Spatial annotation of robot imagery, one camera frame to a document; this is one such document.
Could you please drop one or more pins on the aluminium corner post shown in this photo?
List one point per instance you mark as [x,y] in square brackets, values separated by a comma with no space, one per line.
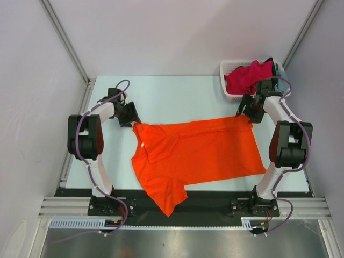
[64,38]
[310,19]

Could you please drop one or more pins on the aluminium left corner post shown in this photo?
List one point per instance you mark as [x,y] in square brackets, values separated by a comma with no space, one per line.
[64,38]

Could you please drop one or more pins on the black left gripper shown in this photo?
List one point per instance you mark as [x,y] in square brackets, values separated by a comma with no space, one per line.
[132,116]

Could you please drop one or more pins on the aluminium front frame rail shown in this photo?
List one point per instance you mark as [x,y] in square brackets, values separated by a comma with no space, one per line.
[69,207]

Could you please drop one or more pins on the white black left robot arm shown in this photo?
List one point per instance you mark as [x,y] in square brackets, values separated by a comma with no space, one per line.
[85,142]

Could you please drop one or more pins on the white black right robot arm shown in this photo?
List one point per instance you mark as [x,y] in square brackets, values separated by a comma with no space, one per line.
[289,149]

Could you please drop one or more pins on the black front mounting rail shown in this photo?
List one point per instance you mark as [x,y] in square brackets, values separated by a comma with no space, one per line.
[201,208]

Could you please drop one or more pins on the magenta t-shirt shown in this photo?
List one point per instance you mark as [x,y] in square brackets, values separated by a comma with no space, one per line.
[243,79]

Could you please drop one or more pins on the white slotted cable duct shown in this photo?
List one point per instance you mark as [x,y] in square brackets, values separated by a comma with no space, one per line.
[102,224]

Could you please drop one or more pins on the orange t-shirt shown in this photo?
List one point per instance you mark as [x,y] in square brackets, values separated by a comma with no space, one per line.
[172,156]

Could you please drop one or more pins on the white perforated laundry basket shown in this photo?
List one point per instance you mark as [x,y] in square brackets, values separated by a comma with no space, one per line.
[227,67]

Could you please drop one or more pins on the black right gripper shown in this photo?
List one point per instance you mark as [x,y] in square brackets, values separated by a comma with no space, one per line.
[249,108]

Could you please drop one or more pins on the aluminium right corner post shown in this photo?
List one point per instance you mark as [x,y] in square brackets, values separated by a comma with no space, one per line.
[310,19]

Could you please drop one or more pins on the black t-shirt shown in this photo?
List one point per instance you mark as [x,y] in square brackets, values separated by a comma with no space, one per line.
[269,69]

